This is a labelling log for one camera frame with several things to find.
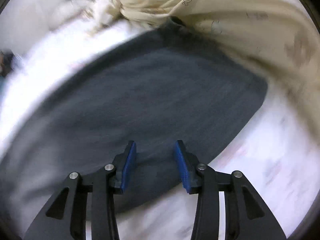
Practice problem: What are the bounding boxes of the dark grey sweatpants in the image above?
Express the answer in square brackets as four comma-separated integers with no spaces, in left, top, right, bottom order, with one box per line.
[1,18,267,219]

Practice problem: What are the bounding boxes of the white floral bed sheet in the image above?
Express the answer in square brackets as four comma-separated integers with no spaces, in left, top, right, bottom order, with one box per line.
[1,20,319,239]

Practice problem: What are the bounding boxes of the cream crumpled duvet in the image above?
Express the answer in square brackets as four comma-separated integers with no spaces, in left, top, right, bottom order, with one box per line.
[87,0,320,140]

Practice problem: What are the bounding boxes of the white fluffy pillow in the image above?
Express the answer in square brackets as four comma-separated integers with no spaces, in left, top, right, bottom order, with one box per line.
[1,0,95,55]

